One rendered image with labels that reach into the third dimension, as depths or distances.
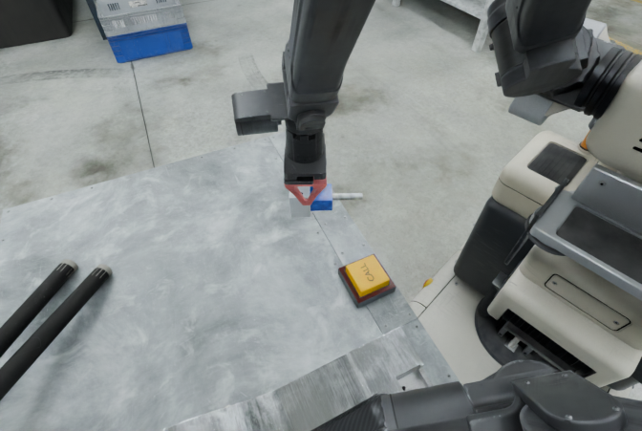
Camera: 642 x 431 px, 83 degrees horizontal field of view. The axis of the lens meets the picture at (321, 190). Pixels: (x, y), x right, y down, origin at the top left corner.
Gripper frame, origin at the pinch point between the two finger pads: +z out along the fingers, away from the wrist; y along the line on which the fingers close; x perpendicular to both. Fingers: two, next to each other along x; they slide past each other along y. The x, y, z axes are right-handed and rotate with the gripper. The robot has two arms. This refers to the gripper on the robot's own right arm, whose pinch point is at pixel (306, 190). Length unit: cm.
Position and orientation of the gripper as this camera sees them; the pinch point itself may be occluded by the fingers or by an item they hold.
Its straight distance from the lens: 65.2
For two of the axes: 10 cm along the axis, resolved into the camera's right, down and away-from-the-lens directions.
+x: 10.0, -0.2, 0.2
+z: -0.1, 6.9, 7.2
